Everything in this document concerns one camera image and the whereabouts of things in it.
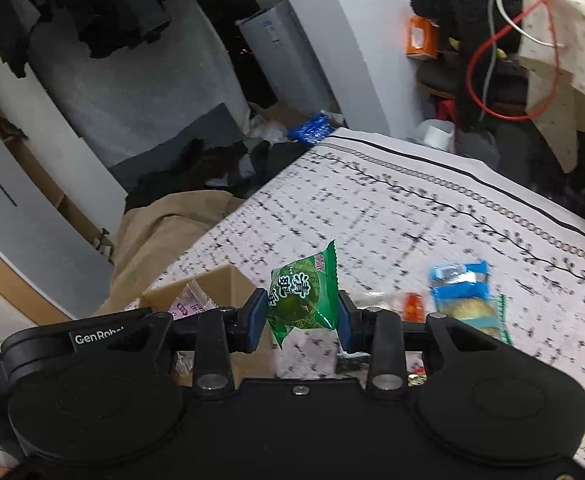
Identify pink white snack packet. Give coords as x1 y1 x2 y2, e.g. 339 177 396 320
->
171 280 217 321

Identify red orange snack packet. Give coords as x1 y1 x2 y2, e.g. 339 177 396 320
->
403 292 425 322

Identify cream dotted tablecloth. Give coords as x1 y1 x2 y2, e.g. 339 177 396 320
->
517 0 585 173

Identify orange box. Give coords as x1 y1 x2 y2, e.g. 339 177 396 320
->
405 16 440 61

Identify white wooden shelf unit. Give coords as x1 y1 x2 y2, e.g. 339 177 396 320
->
0 67 113 321

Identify white cup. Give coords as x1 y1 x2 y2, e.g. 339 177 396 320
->
419 119 457 150

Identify green edged snack packet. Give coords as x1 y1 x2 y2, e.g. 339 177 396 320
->
492 292 514 347

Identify blue printed packet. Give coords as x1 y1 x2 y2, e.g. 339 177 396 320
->
288 114 334 147

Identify blue snack packet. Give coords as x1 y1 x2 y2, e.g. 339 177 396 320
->
428 260 502 342

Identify hanging dark clothes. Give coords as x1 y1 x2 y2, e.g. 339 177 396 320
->
0 0 176 78

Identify flat cardboard sheet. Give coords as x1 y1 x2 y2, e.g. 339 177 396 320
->
250 101 313 128

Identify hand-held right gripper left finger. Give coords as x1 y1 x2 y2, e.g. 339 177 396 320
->
137 288 269 392

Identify pile of dark clothes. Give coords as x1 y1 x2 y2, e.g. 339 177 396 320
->
125 137 313 211

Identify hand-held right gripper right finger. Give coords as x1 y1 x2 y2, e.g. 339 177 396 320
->
337 291 498 392

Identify white plastic bag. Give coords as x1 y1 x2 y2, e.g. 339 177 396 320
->
245 112 293 143

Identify brown round stool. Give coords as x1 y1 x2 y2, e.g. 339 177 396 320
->
417 67 460 98

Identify white patterned bed sheet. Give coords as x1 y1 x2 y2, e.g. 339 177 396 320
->
122 127 585 478

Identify black fluffy garment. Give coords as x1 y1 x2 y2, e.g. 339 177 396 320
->
409 0 528 133

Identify white standing appliance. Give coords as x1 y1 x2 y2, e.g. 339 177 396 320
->
236 0 335 116

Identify red cable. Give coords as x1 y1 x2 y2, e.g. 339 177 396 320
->
467 0 580 122

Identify cardboard box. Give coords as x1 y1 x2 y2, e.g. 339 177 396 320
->
137 264 273 391

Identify tan cloth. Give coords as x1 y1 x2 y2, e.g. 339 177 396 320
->
92 191 246 318

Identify white cable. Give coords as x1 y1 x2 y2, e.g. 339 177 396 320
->
485 0 568 96

